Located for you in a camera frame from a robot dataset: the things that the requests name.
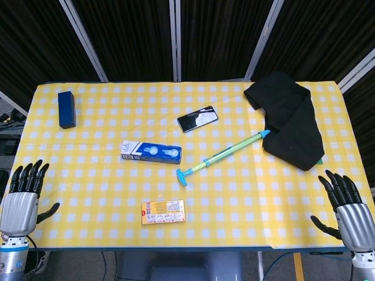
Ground grey table leg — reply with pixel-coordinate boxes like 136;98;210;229
256;251;265;281

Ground blue floor cable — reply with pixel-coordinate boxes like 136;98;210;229
262;251;352;281

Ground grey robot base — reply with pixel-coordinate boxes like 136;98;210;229
117;251;244;281

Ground green blue toy water pump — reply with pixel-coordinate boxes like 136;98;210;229
175;129;270;187

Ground yellow white checkered tablecloth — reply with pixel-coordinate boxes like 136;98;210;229
1;80;375;250

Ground black ribbed partition panel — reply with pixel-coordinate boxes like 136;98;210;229
180;0;275;81
71;0;176;83
253;0;375;84
342;76;375;188
0;0;102;103

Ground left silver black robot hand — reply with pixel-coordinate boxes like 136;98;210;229
0;159;61;237

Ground yellow orange printed box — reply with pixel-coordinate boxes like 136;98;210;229
141;200;186;225

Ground dark blue box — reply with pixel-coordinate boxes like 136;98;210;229
57;91;77;129

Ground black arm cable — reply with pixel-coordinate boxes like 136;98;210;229
26;235;49;276

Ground black smartphone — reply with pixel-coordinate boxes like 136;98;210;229
176;105;219;134

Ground blue white toothpaste box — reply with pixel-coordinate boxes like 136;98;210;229
121;140;183;165

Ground black equipment with cables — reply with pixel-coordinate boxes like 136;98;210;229
0;109;26;156

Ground black folded cloth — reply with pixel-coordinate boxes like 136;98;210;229
243;71;325;172

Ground grey partition frame post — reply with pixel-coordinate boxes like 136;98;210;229
0;90;29;117
335;48;375;92
243;0;284;82
169;0;183;83
58;0;110;83

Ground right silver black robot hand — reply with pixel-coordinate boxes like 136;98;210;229
310;169;375;252

